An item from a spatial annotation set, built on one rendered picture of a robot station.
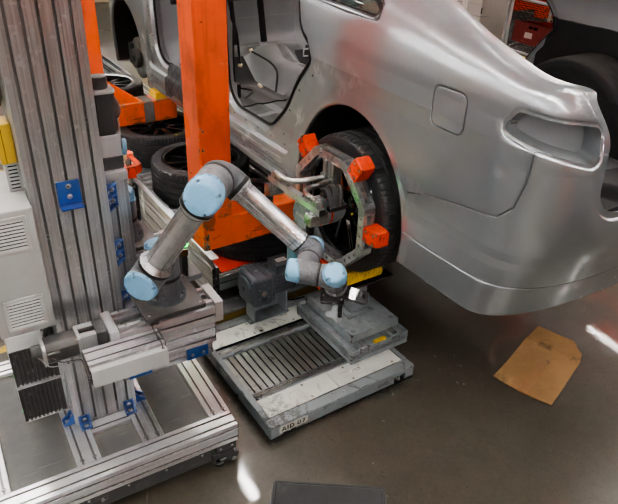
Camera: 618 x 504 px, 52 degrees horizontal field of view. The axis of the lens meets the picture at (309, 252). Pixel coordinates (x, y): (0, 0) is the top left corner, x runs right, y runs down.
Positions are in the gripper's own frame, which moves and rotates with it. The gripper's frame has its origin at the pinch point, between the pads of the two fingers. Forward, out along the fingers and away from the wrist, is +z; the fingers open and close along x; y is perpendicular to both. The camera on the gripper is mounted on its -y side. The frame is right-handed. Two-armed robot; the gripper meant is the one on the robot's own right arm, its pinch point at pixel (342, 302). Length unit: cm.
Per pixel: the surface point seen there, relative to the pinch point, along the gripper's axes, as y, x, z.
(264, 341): 42, -2, 105
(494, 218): -49, -32, -13
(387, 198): -13, -54, 26
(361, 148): 1, -75, 23
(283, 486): 14, 64, 13
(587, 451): -113, 34, 83
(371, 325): -12, -15, 95
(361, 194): -2, -54, 26
